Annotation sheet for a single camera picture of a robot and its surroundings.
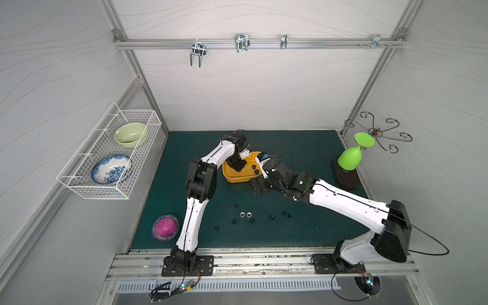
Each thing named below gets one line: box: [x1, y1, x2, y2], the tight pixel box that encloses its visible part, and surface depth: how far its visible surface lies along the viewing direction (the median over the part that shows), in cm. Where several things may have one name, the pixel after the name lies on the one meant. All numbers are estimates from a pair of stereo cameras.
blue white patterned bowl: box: [90, 154, 133, 185], surface depth 64 cm
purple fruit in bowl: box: [151, 214, 180, 243], surface depth 79 cm
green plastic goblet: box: [338, 132, 376, 171], surface depth 80 cm
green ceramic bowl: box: [113, 122, 147, 150], surface depth 72 cm
